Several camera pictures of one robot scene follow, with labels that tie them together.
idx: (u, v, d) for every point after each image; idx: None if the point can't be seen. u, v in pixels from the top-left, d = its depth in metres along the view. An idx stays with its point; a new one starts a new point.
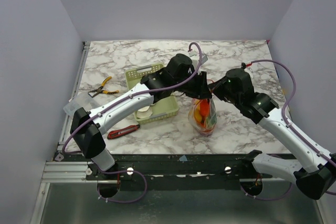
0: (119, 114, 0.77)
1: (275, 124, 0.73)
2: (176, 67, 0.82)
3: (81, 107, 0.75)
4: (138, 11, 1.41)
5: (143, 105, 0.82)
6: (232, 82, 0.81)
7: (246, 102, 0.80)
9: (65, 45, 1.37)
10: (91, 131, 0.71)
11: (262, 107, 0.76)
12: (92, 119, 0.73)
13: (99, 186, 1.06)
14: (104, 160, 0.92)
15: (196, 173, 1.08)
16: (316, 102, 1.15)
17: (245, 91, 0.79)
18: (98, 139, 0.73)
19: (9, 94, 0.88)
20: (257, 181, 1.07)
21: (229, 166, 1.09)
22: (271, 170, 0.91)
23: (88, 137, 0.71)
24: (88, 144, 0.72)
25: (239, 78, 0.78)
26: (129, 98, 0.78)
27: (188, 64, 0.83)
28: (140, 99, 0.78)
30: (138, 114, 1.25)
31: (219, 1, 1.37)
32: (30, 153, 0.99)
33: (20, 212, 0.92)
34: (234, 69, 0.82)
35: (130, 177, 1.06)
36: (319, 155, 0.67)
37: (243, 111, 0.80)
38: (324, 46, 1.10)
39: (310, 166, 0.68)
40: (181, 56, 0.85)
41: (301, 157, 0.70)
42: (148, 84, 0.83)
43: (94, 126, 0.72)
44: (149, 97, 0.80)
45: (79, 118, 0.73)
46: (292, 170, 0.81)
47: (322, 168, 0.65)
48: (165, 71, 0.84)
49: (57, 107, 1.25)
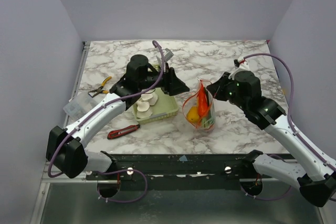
0: (97, 124, 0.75)
1: (282, 131, 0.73)
2: (134, 72, 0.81)
3: (55, 126, 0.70)
4: (138, 10, 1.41)
5: (117, 112, 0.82)
6: (241, 86, 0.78)
7: (253, 106, 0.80)
9: (65, 45, 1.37)
10: (71, 147, 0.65)
11: (270, 114, 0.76)
12: (71, 134, 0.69)
13: (99, 186, 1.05)
14: (101, 161, 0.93)
15: (196, 173, 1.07)
16: (316, 102, 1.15)
17: (253, 96, 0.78)
18: (80, 153, 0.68)
19: (9, 94, 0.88)
20: (257, 181, 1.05)
21: (229, 166, 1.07)
22: (272, 171, 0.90)
23: (70, 153, 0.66)
24: (70, 160, 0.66)
25: (249, 83, 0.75)
26: (102, 107, 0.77)
27: (145, 64, 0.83)
28: (114, 107, 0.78)
30: (138, 114, 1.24)
31: (219, 0, 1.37)
32: (30, 153, 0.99)
33: (20, 212, 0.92)
34: (243, 73, 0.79)
35: (130, 177, 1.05)
36: (326, 164, 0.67)
37: (248, 116, 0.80)
38: (324, 46, 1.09)
39: (316, 174, 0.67)
40: (136, 59, 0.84)
41: (307, 165, 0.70)
42: (117, 92, 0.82)
43: (74, 140, 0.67)
44: (123, 104, 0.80)
45: (56, 138, 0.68)
46: (295, 176, 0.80)
47: (329, 177, 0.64)
48: (127, 75, 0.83)
49: (56, 107, 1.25)
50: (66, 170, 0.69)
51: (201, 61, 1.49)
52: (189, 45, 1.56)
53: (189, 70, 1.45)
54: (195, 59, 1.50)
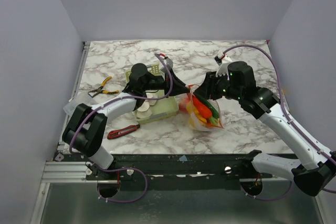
0: (116, 110, 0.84)
1: (277, 119, 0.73)
2: (135, 83, 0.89)
3: (82, 103, 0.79)
4: (138, 10, 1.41)
5: (127, 108, 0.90)
6: (235, 75, 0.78)
7: (248, 96, 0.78)
9: (65, 45, 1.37)
10: (98, 118, 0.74)
11: (264, 103, 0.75)
12: (96, 110, 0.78)
13: (99, 186, 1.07)
14: (101, 157, 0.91)
15: (196, 173, 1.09)
16: (316, 102, 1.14)
17: (247, 85, 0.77)
18: (103, 128, 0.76)
19: (9, 93, 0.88)
20: (257, 181, 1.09)
21: (229, 166, 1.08)
22: (270, 168, 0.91)
23: (95, 126, 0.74)
24: (94, 132, 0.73)
25: (241, 72, 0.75)
26: (120, 98, 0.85)
27: (144, 72, 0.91)
28: (128, 100, 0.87)
30: (138, 114, 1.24)
31: (219, 0, 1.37)
32: (30, 152, 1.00)
33: (20, 212, 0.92)
34: (236, 62, 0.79)
35: (130, 177, 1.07)
36: (319, 152, 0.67)
37: (243, 105, 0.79)
38: (324, 46, 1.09)
39: (310, 163, 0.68)
40: (136, 69, 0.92)
41: (302, 154, 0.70)
42: None
43: (100, 114, 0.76)
44: (133, 101, 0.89)
45: (82, 113, 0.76)
46: (290, 167, 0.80)
47: (322, 165, 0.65)
48: (131, 85, 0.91)
49: (56, 107, 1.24)
50: (84, 146, 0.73)
51: (201, 61, 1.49)
52: (189, 45, 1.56)
53: (188, 70, 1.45)
54: (195, 59, 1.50)
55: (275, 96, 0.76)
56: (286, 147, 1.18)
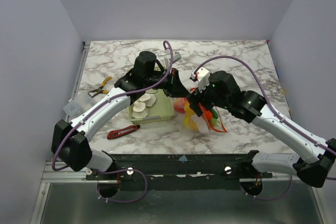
0: (101, 120, 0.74)
1: (270, 120, 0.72)
2: (142, 66, 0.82)
3: (60, 119, 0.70)
4: (138, 10, 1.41)
5: (121, 108, 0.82)
6: (218, 85, 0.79)
7: (235, 102, 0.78)
9: (65, 45, 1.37)
10: (76, 139, 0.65)
11: (253, 106, 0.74)
12: (76, 128, 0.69)
13: (99, 186, 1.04)
14: (99, 161, 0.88)
15: (196, 173, 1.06)
16: (316, 102, 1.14)
17: (232, 92, 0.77)
18: (86, 146, 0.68)
19: (9, 94, 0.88)
20: (257, 181, 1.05)
21: (229, 166, 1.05)
22: (272, 167, 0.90)
23: (75, 148, 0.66)
24: (75, 153, 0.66)
25: (223, 81, 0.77)
26: (107, 102, 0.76)
27: (153, 60, 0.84)
28: (118, 102, 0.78)
30: (134, 114, 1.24)
31: (220, 0, 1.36)
32: (29, 152, 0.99)
33: (20, 212, 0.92)
34: (216, 73, 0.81)
35: (130, 177, 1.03)
36: (317, 145, 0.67)
37: (233, 113, 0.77)
38: (324, 46, 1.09)
39: (310, 157, 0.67)
40: (146, 54, 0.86)
41: (300, 149, 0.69)
42: (122, 86, 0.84)
43: (79, 133, 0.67)
44: (128, 98, 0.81)
45: (62, 131, 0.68)
46: (290, 162, 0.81)
47: (323, 157, 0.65)
48: (135, 71, 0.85)
49: (56, 107, 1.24)
50: (70, 163, 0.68)
51: (201, 61, 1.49)
52: (189, 45, 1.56)
53: (188, 70, 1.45)
54: (195, 59, 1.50)
55: (262, 97, 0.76)
56: (286, 147, 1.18)
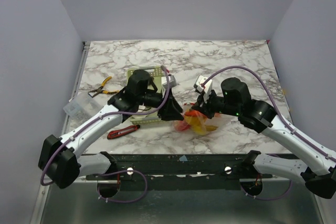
0: (91, 137, 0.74)
1: (281, 132, 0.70)
2: (135, 86, 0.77)
3: (51, 135, 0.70)
4: (138, 10, 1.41)
5: (113, 125, 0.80)
6: (230, 94, 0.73)
7: (246, 112, 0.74)
9: (64, 45, 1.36)
10: (64, 157, 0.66)
11: (264, 116, 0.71)
12: (65, 145, 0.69)
13: (99, 186, 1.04)
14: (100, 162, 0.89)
15: (196, 173, 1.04)
16: (317, 103, 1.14)
17: (244, 102, 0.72)
18: (74, 163, 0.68)
19: (9, 94, 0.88)
20: (257, 181, 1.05)
21: (229, 166, 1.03)
22: (273, 170, 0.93)
23: (62, 165, 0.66)
24: (62, 170, 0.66)
25: (238, 90, 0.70)
26: (99, 119, 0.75)
27: (146, 78, 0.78)
28: (110, 119, 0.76)
30: None
31: (220, 0, 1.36)
32: (30, 152, 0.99)
33: (19, 212, 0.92)
34: (229, 80, 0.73)
35: (130, 177, 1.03)
36: (328, 158, 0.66)
37: (242, 121, 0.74)
38: (324, 45, 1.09)
39: (321, 170, 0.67)
40: (139, 72, 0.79)
41: (311, 161, 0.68)
42: (114, 105, 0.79)
43: (67, 150, 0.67)
44: (119, 116, 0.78)
45: (50, 147, 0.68)
46: (297, 170, 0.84)
47: (334, 170, 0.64)
48: (127, 90, 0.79)
49: (56, 107, 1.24)
50: (57, 179, 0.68)
51: (201, 61, 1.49)
52: (190, 45, 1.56)
53: (189, 70, 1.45)
54: (195, 59, 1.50)
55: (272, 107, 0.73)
56: None
